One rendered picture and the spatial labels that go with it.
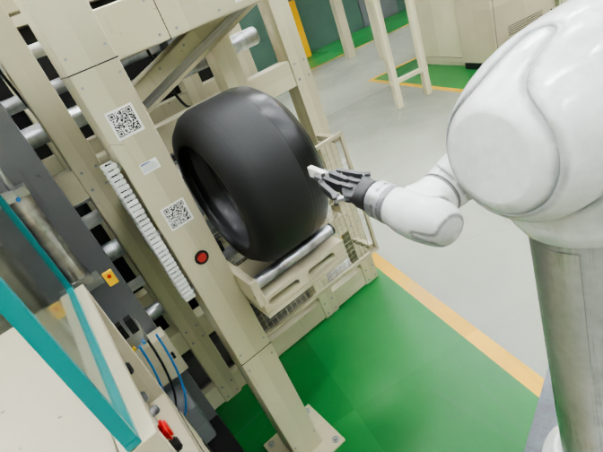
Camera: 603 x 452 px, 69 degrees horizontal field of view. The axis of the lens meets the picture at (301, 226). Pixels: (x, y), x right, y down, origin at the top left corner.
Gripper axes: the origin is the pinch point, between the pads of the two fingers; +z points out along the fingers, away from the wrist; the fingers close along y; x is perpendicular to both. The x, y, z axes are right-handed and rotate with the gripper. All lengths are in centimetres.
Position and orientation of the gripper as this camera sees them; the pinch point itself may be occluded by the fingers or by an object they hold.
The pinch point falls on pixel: (318, 174)
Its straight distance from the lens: 116.5
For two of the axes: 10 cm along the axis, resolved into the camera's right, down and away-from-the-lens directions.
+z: -6.1, -3.5, 7.1
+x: 2.5, 7.6, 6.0
